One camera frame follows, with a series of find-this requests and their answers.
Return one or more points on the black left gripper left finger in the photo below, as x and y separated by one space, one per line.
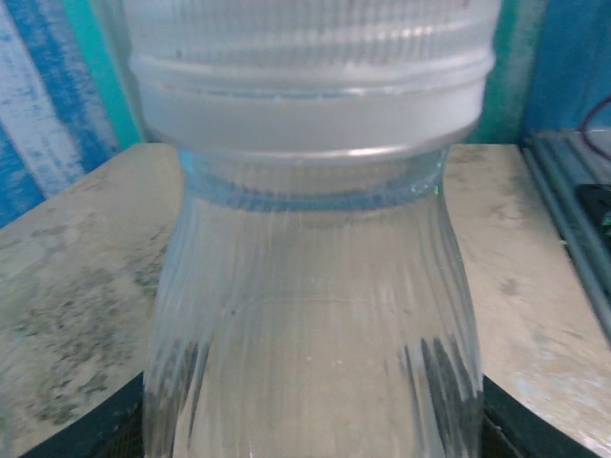
126 429

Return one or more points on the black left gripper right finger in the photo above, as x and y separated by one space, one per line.
511 429

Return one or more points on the wide clear plastic bottle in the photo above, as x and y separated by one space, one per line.
310 310

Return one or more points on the white bottle cap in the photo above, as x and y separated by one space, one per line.
310 28

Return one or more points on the aluminium mounting rail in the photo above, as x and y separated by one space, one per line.
563 200

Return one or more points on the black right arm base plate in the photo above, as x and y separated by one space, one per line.
596 205

